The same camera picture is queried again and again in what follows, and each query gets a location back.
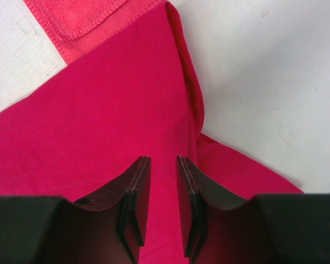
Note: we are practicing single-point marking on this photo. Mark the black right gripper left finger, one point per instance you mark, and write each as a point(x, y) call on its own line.
point(121, 207)

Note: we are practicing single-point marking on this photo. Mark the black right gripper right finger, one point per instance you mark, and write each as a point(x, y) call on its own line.
point(214, 228)

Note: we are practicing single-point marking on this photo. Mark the crimson red t-shirt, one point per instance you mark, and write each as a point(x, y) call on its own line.
point(137, 94)

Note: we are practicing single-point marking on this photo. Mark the pink microfiber towel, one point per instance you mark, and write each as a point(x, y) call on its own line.
point(77, 27)

